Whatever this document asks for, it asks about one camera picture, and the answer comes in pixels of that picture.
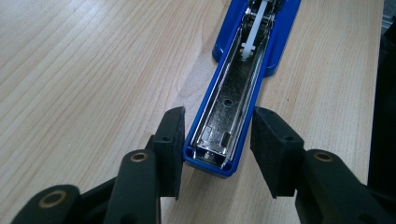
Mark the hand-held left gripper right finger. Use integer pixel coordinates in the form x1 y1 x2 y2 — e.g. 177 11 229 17
249 105 306 200

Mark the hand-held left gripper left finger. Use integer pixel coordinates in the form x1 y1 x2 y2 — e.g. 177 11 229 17
151 105 187 201

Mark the blue stapler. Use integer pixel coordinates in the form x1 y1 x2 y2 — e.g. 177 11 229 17
181 0 303 179

